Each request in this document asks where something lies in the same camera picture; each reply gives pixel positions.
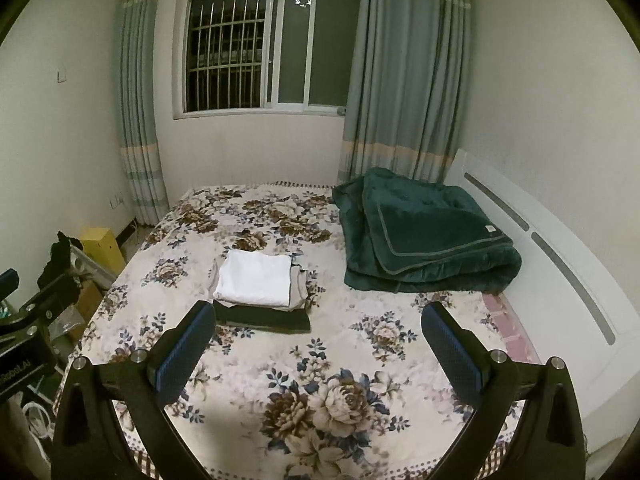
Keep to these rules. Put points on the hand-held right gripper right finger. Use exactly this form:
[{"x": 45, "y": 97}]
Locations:
[{"x": 452, "y": 355}]

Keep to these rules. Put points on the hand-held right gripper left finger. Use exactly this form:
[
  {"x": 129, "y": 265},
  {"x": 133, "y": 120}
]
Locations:
[{"x": 182, "y": 355}]

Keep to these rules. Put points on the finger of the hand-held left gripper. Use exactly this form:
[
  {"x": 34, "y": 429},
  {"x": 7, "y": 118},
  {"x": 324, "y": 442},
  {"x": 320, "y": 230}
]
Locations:
[
  {"x": 52, "y": 297},
  {"x": 7, "y": 280}
]

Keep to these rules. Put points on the white t-shirt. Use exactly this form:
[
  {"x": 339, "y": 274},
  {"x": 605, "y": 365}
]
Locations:
[{"x": 255, "y": 277}]

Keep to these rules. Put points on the black cloth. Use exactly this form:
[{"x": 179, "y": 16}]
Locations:
[{"x": 57, "y": 260}]

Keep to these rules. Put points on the metal rack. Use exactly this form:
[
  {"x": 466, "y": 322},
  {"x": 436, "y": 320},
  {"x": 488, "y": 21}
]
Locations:
[{"x": 95, "y": 270}]

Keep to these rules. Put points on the pink checked mattress pad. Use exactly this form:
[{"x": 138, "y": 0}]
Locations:
[{"x": 515, "y": 330}]

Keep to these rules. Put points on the yellow box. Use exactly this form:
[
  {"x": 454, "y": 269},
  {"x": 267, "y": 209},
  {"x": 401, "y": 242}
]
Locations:
[{"x": 102, "y": 250}]

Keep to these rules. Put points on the folded black garment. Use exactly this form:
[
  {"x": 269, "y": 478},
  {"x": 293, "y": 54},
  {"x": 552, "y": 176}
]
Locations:
[{"x": 265, "y": 319}]

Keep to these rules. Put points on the dark green blanket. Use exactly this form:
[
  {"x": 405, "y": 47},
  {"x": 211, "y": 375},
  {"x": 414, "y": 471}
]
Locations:
[{"x": 425, "y": 240}]

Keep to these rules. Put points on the floral bed sheet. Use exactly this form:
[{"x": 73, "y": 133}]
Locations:
[{"x": 325, "y": 360}]

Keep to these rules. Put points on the folded beige garment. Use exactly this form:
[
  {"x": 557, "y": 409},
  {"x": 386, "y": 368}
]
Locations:
[{"x": 301, "y": 285}]

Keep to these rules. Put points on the white headboard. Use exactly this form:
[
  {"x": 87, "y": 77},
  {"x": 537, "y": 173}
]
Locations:
[{"x": 560, "y": 260}]

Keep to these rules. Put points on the narrow grey-green curtain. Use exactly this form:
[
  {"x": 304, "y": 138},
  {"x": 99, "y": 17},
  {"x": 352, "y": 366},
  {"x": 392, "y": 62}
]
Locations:
[{"x": 142, "y": 110}]

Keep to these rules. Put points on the wide grey-green curtain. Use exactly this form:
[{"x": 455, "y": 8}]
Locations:
[{"x": 405, "y": 85}]

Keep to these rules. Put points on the barred window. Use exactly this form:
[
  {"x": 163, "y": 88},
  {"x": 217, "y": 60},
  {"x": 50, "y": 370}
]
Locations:
[{"x": 250, "y": 50}]

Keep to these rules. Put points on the wall socket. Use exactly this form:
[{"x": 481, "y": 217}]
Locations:
[{"x": 117, "y": 201}]

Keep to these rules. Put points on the wall switch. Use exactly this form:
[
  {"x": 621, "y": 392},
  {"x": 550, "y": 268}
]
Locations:
[{"x": 62, "y": 75}]

